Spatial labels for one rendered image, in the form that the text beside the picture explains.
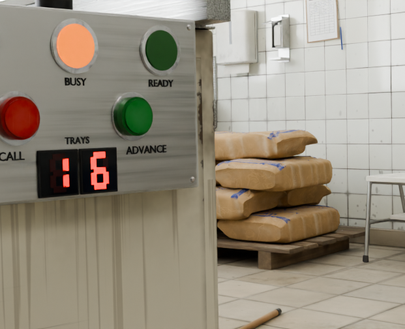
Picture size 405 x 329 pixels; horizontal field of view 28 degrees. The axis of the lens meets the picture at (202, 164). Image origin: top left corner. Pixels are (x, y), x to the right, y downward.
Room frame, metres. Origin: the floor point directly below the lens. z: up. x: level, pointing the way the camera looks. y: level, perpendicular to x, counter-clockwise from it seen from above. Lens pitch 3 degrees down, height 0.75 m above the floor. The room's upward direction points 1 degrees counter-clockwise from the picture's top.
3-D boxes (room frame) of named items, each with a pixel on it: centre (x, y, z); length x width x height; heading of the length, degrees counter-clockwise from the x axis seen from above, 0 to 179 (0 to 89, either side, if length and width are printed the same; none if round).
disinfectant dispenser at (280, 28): (5.17, -0.48, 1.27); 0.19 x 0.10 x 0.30; 138
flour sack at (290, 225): (4.53, -0.44, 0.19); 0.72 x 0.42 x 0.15; 143
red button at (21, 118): (0.57, 0.13, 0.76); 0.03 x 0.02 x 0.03; 131
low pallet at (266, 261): (4.71, -0.21, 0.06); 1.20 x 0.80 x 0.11; 51
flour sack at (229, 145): (4.69, -0.26, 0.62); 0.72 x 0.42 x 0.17; 55
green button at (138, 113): (0.63, 0.05, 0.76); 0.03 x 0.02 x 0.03; 131
